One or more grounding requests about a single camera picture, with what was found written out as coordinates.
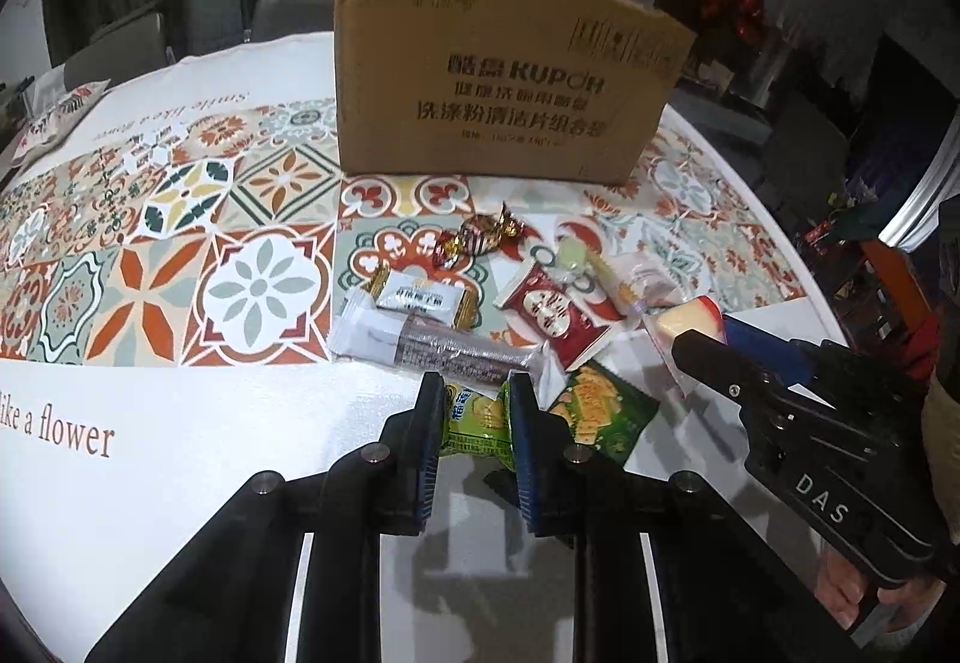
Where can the green cracker packet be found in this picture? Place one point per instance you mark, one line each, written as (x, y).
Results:
(600, 415)

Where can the patterned white pouch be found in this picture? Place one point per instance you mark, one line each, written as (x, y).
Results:
(56, 119)

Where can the red and white snack packet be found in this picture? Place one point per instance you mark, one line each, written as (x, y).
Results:
(559, 314)

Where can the pink clear snack packet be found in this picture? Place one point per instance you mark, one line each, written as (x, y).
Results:
(652, 277)

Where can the long dark bar clear wrapper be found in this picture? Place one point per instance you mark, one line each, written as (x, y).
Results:
(435, 344)

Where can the green chip packet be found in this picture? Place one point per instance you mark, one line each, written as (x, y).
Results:
(476, 434)

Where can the white and gold biscuit packet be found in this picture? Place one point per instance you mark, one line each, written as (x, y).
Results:
(420, 295)

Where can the person's right hand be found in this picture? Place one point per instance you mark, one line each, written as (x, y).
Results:
(840, 588)

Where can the patterned tile print tablecloth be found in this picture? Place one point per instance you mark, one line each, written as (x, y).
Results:
(187, 408)

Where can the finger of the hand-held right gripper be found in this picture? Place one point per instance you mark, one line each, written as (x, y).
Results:
(772, 352)
(712, 363)

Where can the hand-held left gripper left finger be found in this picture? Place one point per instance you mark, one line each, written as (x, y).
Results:
(431, 453)

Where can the brown wooden chair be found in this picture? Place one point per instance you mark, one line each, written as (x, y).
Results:
(896, 280)

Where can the red foil balloons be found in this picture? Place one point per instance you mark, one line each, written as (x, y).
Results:
(739, 10)

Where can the brown cardboard box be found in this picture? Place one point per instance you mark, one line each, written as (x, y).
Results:
(495, 78)

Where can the grey dining chair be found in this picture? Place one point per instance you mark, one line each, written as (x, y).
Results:
(292, 7)
(127, 48)

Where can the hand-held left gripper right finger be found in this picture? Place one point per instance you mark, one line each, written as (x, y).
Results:
(525, 468)

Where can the yellow and white snack packet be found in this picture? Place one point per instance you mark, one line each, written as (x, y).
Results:
(686, 318)

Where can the pale green candy packet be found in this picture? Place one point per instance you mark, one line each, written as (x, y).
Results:
(574, 258)

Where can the red and gold foil candy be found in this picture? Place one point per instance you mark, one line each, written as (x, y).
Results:
(476, 232)

